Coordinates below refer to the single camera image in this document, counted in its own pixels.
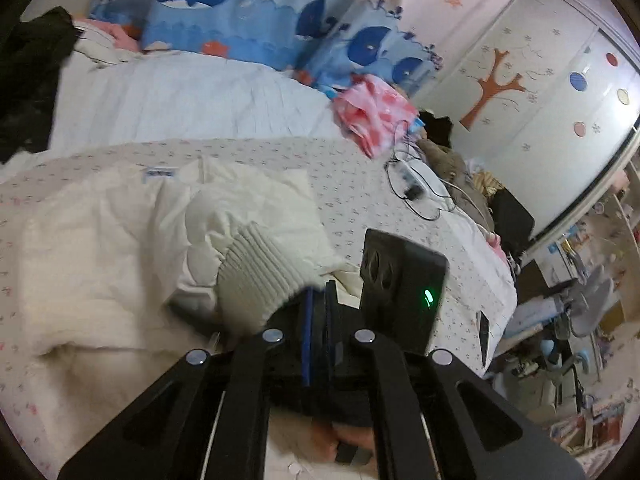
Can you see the floral bed sheet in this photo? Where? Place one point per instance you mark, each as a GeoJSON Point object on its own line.
{"type": "Point", "coordinates": [360, 180]}

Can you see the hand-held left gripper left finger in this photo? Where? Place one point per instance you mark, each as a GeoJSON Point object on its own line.
{"type": "Point", "coordinates": [308, 340]}

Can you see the grey desk fan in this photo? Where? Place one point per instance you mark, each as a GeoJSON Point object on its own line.
{"type": "Point", "coordinates": [592, 300]}

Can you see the blue whale print curtain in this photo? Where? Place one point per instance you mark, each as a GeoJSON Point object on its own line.
{"type": "Point", "coordinates": [225, 10]}

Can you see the pink patterned garment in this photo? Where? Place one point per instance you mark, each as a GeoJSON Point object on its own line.
{"type": "Point", "coordinates": [375, 110]}

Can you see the white power strip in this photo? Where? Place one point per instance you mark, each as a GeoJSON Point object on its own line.
{"type": "Point", "coordinates": [406, 175]}

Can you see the black charger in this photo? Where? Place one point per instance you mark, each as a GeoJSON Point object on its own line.
{"type": "Point", "coordinates": [413, 191]}

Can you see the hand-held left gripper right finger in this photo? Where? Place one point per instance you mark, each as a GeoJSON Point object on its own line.
{"type": "Point", "coordinates": [331, 325]}

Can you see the black flat device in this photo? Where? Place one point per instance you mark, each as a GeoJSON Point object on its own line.
{"type": "Point", "coordinates": [484, 337]}

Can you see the brown garment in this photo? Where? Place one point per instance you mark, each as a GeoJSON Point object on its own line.
{"type": "Point", "coordinates": [445, 165]}

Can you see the plain pink cloth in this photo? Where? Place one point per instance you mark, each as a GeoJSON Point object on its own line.
{"type": "Point", "coordinates": [120, 35]}

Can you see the white wardrobe with tree decal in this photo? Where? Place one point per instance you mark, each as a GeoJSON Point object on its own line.
{"type": "Point", "coordinates": [550, 135]}

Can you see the white quilt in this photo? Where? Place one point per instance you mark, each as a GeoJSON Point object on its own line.
{"type": "Point", "coordinates": [200, 100]}

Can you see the black lace garment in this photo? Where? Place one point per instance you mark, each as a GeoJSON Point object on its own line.
{"type": "Point", "coordinates": [30, 85]}

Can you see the black bag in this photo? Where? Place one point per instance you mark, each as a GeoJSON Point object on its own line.
{"type": "Point", "coordinates": [512, 220]}

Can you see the person's right hand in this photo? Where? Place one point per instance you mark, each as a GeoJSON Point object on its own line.
{"type": "Point", "coordinates": [345, 440]}

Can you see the white padded jacket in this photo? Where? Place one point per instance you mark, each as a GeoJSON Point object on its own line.
{"type": "Point", "coordinates": [125, 240]}

